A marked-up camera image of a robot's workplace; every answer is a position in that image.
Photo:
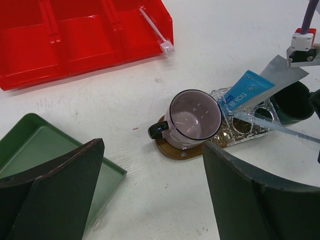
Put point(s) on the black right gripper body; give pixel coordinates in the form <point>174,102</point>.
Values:
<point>314,102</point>

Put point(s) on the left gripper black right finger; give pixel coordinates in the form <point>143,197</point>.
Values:
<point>252,204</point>

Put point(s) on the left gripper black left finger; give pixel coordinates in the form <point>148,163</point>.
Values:
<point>51,201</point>

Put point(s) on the dark green enamel mug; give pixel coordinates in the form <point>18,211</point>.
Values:
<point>292,104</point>

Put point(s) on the white toothpaste tube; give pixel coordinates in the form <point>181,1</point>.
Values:
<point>281,75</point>

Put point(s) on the blue toothpaste tube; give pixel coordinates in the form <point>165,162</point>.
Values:
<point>250,85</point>

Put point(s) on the toothbrush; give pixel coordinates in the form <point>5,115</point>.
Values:
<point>165,45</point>
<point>268,123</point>

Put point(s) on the clear plastic bag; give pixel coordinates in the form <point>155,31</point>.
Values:
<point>241,126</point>

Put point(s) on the translucent purple cup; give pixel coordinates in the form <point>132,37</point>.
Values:
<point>192,118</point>

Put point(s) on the green metal tray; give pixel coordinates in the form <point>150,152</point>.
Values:
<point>33,141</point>

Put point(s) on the oval wooden tray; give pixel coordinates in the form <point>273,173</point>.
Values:
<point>174,153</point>

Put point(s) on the red plastic divided bin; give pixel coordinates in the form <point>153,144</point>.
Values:
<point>48,40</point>

